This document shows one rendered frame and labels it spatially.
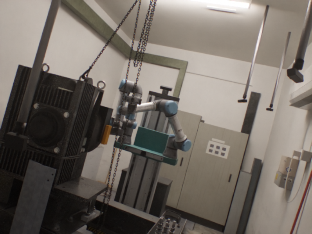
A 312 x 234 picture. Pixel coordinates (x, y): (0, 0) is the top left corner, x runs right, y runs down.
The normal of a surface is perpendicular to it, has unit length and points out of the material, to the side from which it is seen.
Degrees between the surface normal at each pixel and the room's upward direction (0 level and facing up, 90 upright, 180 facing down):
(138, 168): 90
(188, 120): 90
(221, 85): 90
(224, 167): 90
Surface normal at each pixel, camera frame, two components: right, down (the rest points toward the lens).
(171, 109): 0.52, 0.02
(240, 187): -0.27, -0.10
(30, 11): 0.93, 0.25
